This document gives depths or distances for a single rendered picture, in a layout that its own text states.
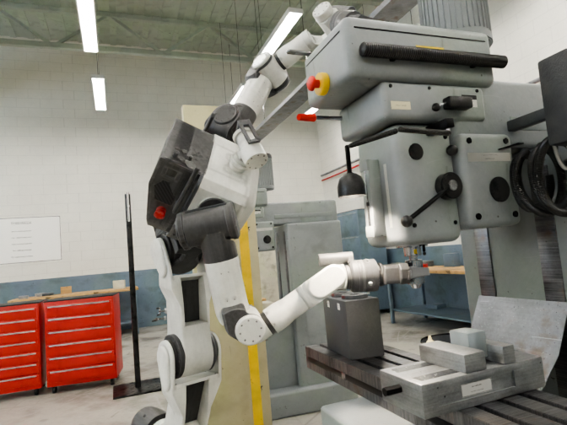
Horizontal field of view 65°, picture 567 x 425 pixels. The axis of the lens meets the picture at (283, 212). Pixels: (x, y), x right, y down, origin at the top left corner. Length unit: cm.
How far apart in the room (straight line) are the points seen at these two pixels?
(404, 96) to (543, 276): 66
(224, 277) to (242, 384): 185
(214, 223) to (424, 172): 56
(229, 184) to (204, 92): 976
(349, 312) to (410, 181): 51
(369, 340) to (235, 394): 157
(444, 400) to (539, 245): 61
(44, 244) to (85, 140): 231
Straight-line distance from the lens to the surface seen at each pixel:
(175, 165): 122
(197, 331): 153
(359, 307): 149
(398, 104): 119
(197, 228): 113
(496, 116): 141
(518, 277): 154
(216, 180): 123
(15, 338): 576
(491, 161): 135
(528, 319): 150
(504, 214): 135
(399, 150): 119
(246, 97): 154
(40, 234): 1016
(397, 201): 117
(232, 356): 289
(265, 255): 964
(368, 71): 117
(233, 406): 296
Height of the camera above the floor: 132
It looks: 5 degrees up
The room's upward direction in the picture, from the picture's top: 5 degrees counter-clockwise
